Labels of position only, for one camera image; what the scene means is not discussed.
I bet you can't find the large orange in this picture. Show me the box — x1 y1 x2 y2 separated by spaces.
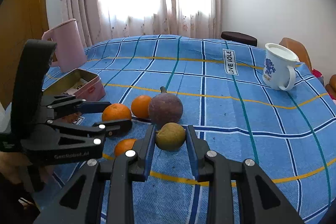
101 103 131 121

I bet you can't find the small green fruit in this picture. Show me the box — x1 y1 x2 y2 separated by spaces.
155 122 186 151

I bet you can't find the left hand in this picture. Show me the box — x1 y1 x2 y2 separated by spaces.
0 151 55 185

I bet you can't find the printed paper leaflet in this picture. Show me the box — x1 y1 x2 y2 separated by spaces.
63 78 88 95

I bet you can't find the pink metal tin box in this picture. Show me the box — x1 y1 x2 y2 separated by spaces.
43 68 105 102

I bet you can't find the small orange behind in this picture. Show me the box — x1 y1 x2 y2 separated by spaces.
131 95 151 119

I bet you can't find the pink plastic pitcher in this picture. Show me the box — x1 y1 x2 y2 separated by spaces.
42 19 87 73

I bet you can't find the blue plaid tablecloth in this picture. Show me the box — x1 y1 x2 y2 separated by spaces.
32 34 336 224

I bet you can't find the wooden door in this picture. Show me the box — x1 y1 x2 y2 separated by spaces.
1 0 49 108

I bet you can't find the brown leather sofa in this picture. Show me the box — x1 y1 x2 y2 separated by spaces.
325 75 336 100

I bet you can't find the white blue floral mug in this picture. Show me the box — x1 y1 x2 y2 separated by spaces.
262 43 299 92

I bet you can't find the dark round stool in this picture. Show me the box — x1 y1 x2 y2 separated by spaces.
221 31 257 47

